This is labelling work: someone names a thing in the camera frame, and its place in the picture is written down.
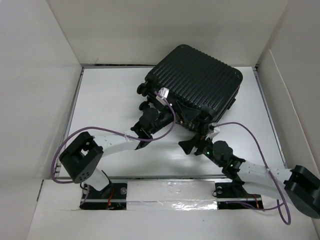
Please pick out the black hard-shell suitcase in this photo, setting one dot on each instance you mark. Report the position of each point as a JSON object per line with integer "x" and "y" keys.
{"x": 198, "y": 81}

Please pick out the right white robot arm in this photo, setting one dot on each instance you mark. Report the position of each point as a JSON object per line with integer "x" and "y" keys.
{"x": 298, "y": 186}

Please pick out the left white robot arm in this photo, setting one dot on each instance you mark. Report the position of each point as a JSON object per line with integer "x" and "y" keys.
{"x": 82, "y": 156}

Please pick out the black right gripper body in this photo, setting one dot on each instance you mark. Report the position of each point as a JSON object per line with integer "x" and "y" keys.
{"x": 205, "y": 147}

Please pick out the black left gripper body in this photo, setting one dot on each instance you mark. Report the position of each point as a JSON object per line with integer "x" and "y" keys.
{"x": 179, "y": 119}

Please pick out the silver mounting rail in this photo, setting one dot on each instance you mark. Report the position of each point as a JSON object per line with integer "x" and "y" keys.
{"x": 170, "y": 194}

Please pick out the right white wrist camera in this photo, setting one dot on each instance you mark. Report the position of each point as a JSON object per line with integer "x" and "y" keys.
{"x": 212, "y": 130}

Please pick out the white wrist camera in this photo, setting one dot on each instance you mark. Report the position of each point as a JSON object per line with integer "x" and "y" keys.
{"x": 162, "y": 93}
{"x": 212, "y": 130}

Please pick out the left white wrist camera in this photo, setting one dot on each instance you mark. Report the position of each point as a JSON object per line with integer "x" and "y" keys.
{"x": 162, "y": 93}

